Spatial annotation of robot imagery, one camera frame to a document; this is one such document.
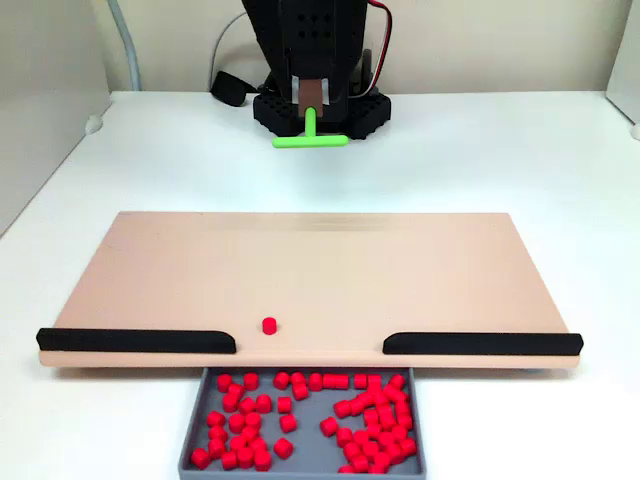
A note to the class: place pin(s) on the blue board foot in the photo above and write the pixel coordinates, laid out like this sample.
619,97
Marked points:
533,371

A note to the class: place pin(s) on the white desk partition panel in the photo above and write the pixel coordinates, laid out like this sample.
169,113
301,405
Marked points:
45,100
625,55

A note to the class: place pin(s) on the black edge rail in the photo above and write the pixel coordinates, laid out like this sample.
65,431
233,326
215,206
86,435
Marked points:
480,344
135,341

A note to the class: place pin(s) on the grey tray container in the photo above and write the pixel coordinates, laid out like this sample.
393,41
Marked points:
310,425

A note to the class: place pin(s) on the beige flat board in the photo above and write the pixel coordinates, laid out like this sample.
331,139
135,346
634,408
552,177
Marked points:
310,270

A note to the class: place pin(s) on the small white cap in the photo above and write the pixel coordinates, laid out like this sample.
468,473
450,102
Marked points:
93,125

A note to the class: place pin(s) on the green T-shaped pusher tool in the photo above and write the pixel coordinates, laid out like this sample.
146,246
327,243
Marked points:
310,141

